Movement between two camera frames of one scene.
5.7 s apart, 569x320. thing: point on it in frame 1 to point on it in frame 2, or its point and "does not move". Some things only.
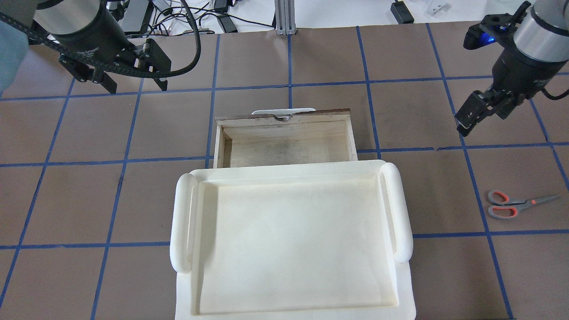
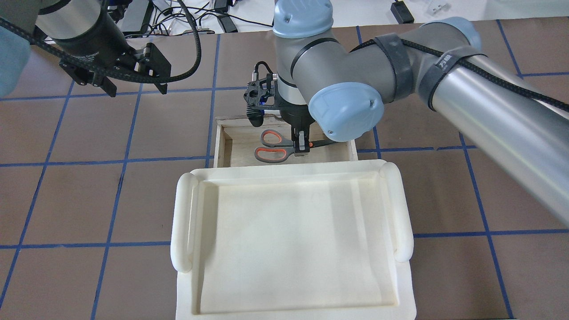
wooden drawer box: x=284 y=136 does not move
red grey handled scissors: x=503 y=207 to x=276 y=148
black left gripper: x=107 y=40 does not move
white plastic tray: x=328 y=241 does not move
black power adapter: x=401 y=13 does not move
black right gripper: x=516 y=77 to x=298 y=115
